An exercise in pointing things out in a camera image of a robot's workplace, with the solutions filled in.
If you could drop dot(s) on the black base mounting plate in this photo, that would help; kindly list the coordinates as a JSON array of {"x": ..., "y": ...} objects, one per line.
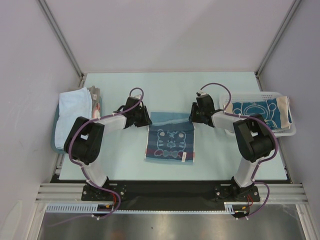
[{"x": 177, "y": 194}]

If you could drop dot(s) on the dark blue towel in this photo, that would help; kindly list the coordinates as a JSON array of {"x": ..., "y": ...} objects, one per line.
[{"x": 170, "y": 139}]

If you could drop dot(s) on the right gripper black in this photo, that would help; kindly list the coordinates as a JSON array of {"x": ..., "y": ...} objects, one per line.
[{"x": 194, "y": 114}]

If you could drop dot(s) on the grey pink folded towel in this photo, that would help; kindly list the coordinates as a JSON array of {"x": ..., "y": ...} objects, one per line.
[{"x": 95, "y": 94}]

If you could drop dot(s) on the white slotted cable duct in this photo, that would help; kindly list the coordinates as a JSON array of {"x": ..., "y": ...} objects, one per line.
[{"x": 105, "y": 208}]

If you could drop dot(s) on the aluminium extrusion rail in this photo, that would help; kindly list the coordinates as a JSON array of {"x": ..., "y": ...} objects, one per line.
[{"x": 72, "y": 192}]

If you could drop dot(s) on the corner aluminium post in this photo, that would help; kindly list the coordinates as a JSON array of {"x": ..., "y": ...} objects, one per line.
[
  {"x": 278, "y": 36},
  {"x": 52, "y": 22}
]

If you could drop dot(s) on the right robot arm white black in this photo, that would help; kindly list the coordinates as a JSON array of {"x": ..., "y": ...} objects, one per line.
[{"x": 255, "y": 141}]

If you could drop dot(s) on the light blue folded towel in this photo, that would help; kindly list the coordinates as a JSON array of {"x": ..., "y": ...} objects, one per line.
[{"x": 72, "y": 104}]

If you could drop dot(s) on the left corner aluminium post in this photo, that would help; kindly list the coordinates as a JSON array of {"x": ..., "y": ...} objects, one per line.
[{"x": 52, "y": 22}]

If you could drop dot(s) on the right corner aluminium post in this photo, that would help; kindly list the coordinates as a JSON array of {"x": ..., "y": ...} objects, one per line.
[{"x": 278, "y": 36}]

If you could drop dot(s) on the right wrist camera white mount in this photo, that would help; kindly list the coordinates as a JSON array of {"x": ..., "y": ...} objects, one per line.
[{"x": 201, "y": 93}]

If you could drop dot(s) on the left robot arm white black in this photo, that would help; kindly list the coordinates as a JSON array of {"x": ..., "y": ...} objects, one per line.
[{"x": 85, "y": 138}]

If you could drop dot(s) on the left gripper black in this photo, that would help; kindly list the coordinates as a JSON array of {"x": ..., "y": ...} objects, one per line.
[{"x": 146, "y": 120}]

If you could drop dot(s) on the teal beige Doraemon towel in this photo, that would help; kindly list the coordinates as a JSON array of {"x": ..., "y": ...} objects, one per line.
[{"x": 274, "y": 110}]

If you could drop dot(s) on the translucent teal tray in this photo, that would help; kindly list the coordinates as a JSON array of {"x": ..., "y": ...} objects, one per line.
[{"x": 52, "y": 140}]

